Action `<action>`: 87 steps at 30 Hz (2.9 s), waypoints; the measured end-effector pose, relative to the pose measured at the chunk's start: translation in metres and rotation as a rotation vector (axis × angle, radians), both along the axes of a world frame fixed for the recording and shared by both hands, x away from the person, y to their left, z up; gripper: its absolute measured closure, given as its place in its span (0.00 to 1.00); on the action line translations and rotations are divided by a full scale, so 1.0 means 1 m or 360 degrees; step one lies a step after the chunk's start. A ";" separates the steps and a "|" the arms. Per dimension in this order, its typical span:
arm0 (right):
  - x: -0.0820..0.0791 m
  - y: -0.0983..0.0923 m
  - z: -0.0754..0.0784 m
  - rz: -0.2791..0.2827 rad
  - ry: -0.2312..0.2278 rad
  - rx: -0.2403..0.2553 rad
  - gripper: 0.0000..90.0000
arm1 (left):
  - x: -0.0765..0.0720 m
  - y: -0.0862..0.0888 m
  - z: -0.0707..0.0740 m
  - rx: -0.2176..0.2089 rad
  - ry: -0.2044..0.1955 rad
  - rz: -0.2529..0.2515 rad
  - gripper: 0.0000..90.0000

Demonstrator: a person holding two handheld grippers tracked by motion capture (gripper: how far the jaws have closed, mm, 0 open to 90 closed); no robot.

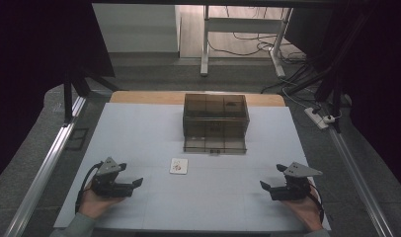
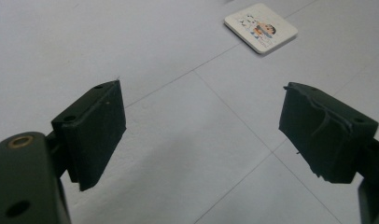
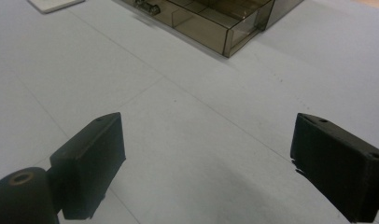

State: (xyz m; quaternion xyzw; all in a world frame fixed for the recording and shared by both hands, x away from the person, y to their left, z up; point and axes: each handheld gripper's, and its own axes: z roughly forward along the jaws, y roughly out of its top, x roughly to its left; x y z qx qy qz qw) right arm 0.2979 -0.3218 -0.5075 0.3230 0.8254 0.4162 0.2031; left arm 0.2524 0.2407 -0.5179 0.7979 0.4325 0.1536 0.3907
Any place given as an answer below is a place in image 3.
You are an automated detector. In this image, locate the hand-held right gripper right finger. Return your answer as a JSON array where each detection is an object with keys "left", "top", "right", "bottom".
[{"left": 289, "top": 112, "right": 379, "bottom": 224}]

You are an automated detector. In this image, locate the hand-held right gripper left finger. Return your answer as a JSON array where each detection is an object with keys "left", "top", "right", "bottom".
[{"left": 49, "top": 112, "right": 127, "bottom": 220}]

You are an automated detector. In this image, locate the smoky transparent plastic drawer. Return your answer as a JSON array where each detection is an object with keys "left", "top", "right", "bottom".
[{"left": 119, "top": 0, "right": 276, "bottom": 59}]

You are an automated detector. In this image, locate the white flat board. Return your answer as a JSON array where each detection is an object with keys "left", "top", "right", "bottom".
[{"left": 27, "top": 0, "right": 86, "bottom": 14}]

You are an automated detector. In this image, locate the smoky transparent drawer cabinet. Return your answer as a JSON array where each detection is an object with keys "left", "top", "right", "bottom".
[{"left": 265, "top": 0, "right": 304, "bottom": 31}]

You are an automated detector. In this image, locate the small metal object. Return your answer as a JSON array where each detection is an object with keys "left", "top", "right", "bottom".
[{"left": 133, "top": 0, "right": 161, "bottom": 16}]

